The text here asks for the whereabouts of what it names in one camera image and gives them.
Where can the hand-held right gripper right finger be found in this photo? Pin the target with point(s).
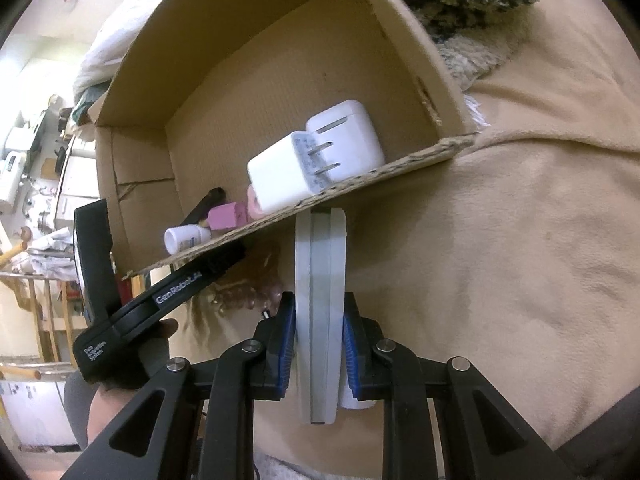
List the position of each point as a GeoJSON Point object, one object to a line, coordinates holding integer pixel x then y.
{"type": "Point", "coordinates": [354, 350]}

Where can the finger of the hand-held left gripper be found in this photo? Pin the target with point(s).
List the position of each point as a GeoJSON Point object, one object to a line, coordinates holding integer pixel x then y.
{"type": "Point", "coordinates": [225, 262]}

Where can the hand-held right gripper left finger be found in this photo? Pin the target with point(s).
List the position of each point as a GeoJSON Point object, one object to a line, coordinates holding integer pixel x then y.
{"type": "Point", "coordinates": [282, 350]}

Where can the pink block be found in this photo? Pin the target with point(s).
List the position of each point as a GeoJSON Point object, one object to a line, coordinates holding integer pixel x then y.
{"type": "Point", "coordinates": [227, 216]}

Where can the small white jar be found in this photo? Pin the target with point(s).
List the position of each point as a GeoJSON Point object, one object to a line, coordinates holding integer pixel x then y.
{"type": "Point", "coordinates": [185, 238]}

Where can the long white box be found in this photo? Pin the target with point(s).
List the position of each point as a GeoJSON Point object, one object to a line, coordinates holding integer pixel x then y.
{"type": "Point", "coordinates": [320, 310]}

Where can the white bottle with red label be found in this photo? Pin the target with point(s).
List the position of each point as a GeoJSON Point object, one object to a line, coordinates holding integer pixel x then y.
{"type": "Point", "coordinates": [357, 402]}

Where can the black tube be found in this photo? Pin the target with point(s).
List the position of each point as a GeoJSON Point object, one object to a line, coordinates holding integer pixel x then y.
{"type": "Point", "coordinates": [207, 202]}

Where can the pink cloud-shaped case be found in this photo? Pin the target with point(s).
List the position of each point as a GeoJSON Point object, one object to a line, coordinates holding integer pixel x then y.
{"type": "Point", "coordinates": [254, 206]}

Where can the white charger plug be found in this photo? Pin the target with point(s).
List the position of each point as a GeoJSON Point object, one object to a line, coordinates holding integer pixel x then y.
{"type": "Point", "coordinates": [275, 175]}

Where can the white earbuds case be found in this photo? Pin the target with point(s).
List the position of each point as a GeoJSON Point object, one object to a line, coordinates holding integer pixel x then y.
{"type": "Point", "coordinates": [355, 135]}

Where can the cardboard box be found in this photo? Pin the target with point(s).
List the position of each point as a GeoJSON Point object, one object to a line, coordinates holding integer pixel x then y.
{"type": "Point", "coordinates": [240, 60]}

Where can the person's left forearm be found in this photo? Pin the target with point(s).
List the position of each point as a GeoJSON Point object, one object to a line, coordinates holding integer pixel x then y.
{"type": "Point", "coordinates": [100, 415]}

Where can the person's left hand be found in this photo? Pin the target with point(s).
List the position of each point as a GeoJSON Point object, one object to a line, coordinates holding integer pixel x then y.
{"type": "Point", "coordinates": [162, 332]}

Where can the hanging grey clothes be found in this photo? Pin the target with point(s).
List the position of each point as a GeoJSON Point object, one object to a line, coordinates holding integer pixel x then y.
{"type": "Point", "coordinates": [50, 255]}

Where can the wooden rack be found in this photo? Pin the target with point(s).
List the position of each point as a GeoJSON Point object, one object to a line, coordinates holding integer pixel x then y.
{"type": "Point", "coordinates": [30, 320]}

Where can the white base cabinet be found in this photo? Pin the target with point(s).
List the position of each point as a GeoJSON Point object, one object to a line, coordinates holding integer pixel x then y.
{"type": "Point", "coordinates": [75, 170]}

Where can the teal bed bumper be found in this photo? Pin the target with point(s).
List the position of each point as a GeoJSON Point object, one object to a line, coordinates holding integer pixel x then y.
{"type": "Point", "coordinates": [90, 97]}

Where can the white duvet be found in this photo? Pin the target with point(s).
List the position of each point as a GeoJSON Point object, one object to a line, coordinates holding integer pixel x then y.
{"type": "Point", "coordinates": [115, 35]}

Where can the black and cream patterned blanket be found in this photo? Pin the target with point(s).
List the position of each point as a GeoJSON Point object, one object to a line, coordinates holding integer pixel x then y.
{"type": "Point", "coordinates": [450, 5]}

